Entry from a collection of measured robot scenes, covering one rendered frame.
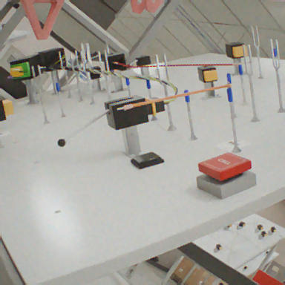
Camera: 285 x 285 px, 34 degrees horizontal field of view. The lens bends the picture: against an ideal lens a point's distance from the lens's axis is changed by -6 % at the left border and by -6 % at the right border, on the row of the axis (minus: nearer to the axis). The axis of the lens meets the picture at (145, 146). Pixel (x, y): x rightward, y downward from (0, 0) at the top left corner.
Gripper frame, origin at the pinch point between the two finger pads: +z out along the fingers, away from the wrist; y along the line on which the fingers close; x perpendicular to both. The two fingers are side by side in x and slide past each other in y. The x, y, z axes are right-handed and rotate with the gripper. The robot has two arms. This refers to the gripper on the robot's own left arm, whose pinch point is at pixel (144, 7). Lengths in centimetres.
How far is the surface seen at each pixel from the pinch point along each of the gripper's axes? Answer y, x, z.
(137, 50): 98, -41, 0
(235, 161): -22.3, -7.5, 18.4
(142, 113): -0.5, -4.0, 16.6
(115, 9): 106, -31, -14
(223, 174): -23.8, -5.1, 20.0
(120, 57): 53, -18, 6
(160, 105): 0.2, -7.0, 14.8
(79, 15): 97, -15, -7
